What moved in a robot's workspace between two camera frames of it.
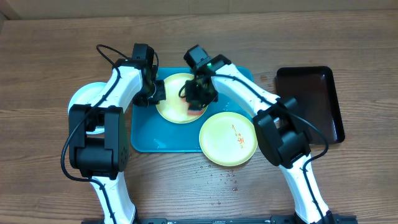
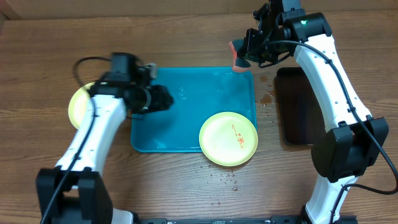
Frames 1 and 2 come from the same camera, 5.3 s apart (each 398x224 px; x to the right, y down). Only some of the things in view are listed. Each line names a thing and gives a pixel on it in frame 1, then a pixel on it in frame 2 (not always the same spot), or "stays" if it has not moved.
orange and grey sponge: x=198 y=104 -> x=239 y=64
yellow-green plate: x=175 y=107 -> x=78 y=104
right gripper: x=194 y=91 -> x=249 y=51
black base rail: x=291 y=219 stays
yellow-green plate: x=228 y=139 stays
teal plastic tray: x=150 y=133 stays
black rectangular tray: x=313 y=89 stays
